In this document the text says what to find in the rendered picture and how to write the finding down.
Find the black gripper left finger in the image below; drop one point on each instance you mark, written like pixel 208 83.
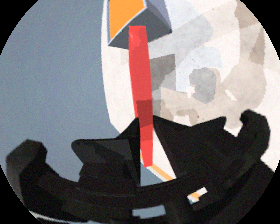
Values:
pixel 124 149

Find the red square slab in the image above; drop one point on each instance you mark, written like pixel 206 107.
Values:
pixel 141 89

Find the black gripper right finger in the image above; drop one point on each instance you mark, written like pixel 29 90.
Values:
pixel 180 141

